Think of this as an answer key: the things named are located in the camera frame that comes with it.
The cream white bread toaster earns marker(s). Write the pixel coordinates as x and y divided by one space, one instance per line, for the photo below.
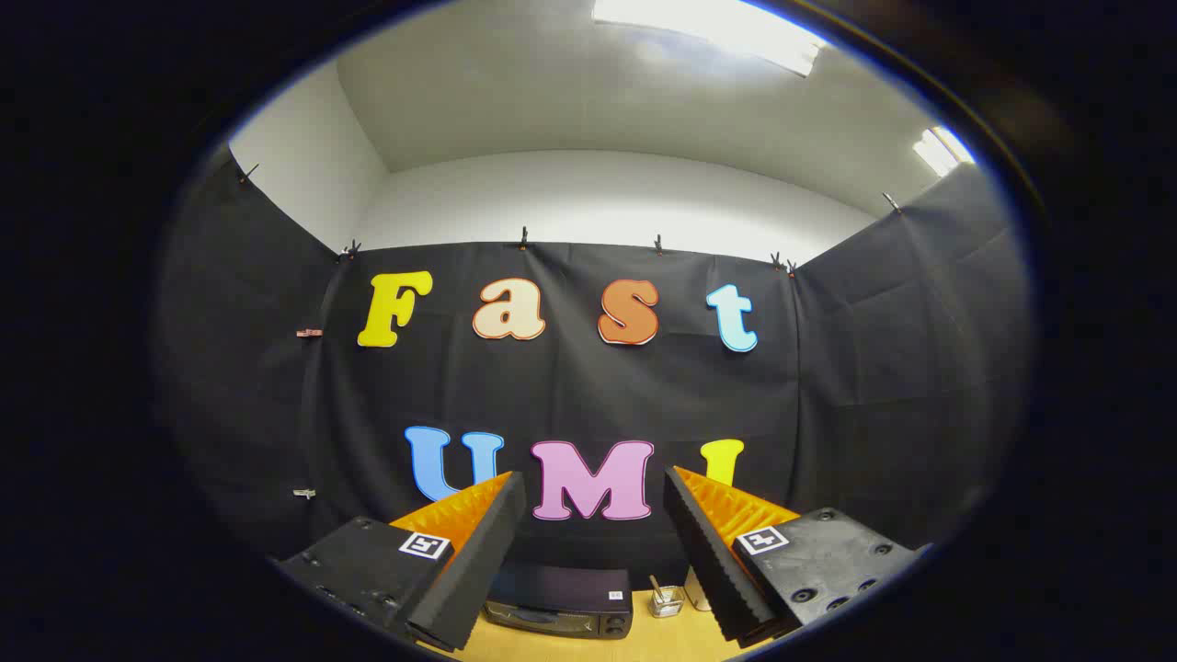
696 590

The ceiling light panel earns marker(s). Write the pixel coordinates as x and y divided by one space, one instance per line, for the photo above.
717 23
942 150

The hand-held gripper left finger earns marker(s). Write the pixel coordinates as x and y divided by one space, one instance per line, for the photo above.
478 561

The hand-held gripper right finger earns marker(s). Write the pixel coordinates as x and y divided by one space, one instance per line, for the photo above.
708 552

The row of backdrop clamps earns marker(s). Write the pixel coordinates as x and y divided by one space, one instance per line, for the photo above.
523 239

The wooden stick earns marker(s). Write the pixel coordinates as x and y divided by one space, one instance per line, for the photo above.
657 587

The black toaster oven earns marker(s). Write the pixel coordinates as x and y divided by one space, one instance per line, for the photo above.
556 593

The black backdrop cloth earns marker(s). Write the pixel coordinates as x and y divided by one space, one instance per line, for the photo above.
570 386

